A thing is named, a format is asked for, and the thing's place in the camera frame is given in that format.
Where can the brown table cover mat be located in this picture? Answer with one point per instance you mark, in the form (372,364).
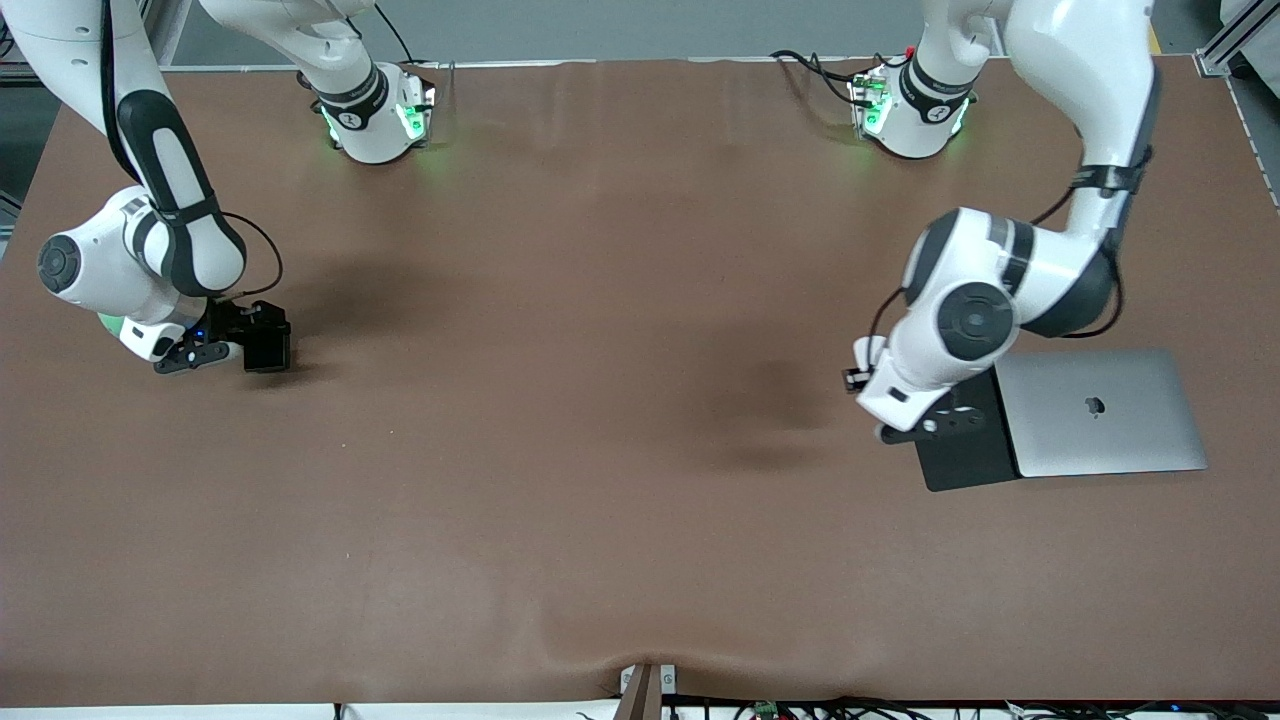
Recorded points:
(600,560)

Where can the silver closed laptop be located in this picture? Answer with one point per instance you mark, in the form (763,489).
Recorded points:
(1100,440)

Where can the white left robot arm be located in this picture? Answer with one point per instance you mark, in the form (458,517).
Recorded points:
(1080,60)

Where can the black mouse pad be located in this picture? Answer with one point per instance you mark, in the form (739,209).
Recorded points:
(975,465)

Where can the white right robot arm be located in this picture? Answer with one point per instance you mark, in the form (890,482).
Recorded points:
(100,265)

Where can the green dinosaur plush toy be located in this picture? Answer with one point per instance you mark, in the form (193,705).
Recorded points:
(110,324)

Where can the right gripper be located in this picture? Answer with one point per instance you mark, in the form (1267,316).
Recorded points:
(236,322)

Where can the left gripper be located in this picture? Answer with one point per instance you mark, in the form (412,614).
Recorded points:
(849,379)

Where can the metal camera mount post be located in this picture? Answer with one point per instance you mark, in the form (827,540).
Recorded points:
(640,695)

